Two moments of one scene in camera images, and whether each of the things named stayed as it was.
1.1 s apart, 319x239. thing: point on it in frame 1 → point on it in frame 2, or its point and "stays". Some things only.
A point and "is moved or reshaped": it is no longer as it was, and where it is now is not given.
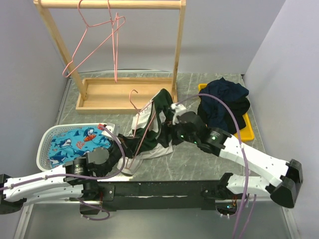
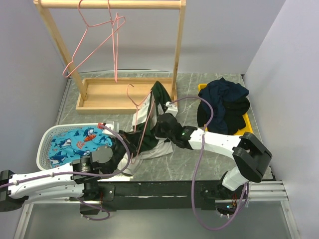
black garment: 238,107 stays
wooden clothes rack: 115,95 stays
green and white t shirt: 154,133 is moved or reshaped
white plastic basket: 44,138 stays
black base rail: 157,195 stays
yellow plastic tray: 247,134 stays
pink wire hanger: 115,45 stays
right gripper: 177,125 → 157,132
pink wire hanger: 152,102 → 149,99
